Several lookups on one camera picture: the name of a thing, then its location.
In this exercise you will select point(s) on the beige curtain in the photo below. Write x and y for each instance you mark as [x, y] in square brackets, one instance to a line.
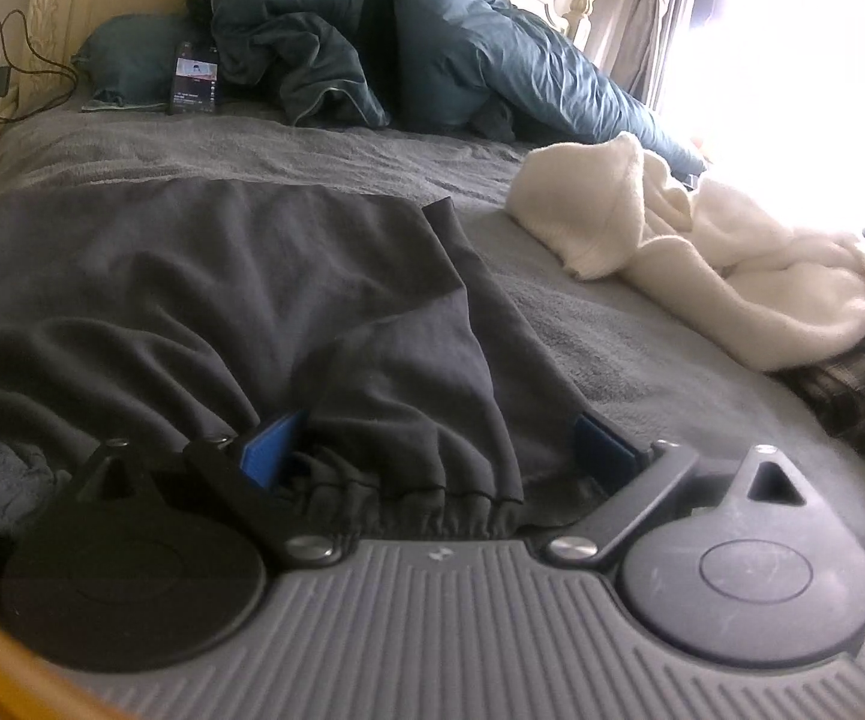
[642, 15]

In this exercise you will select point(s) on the bright window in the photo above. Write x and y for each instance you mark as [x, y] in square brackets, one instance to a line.
[815, 90]

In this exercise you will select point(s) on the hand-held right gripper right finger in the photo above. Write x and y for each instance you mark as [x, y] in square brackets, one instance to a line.
[601, 450]

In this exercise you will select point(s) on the black smartphone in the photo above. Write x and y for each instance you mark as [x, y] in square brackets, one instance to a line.
[194, 82]

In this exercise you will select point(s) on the white fleece garment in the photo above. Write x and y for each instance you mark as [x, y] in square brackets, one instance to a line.
[702, 255]

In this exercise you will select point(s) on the grey bed blanket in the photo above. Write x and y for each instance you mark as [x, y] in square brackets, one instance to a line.
[590, 330]

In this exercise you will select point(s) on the dark grey pants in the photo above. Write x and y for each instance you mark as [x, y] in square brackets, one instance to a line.
[215, 300]

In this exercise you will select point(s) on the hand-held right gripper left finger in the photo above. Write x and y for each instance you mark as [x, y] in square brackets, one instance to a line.
[271, 454]

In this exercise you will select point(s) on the teal pillow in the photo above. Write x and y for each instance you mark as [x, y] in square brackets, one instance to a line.
[132, 60]

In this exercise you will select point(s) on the teal duvet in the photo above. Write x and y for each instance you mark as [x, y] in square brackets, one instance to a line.
[402, 37]

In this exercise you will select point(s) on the dark plaid garment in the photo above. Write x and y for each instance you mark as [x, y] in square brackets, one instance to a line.
[852, 390]

